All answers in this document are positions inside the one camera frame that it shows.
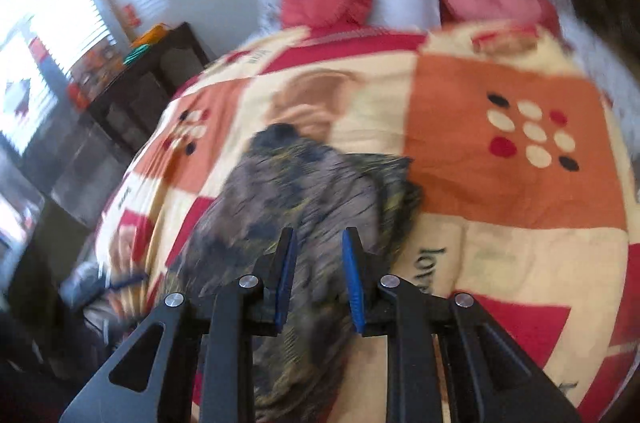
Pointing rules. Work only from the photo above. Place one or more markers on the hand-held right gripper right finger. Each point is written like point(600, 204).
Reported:
point(354, 283)

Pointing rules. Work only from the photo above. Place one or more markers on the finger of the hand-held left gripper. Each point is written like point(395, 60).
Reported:
point(127, 281)

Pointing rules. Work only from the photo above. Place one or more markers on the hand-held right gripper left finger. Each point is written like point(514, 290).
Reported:
point(285, 283)

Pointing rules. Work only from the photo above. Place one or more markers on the dark floral patterned garment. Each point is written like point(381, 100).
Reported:
point(300, 193)

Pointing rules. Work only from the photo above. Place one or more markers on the dark wooden side cabinet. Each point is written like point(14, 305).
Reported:
point(130, 113)

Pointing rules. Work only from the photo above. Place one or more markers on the orange red cream printed blanket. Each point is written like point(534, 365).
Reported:
point(450, 78)

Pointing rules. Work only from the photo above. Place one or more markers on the green basket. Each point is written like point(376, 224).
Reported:
point(137, 54)

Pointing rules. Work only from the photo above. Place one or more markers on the bright window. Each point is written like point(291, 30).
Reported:
point(45, 53)

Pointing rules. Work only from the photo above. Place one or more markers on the orange yellow basket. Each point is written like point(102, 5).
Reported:
point(152, 35)

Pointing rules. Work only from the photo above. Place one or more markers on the red wall decoration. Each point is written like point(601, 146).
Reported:
point(131, 15)

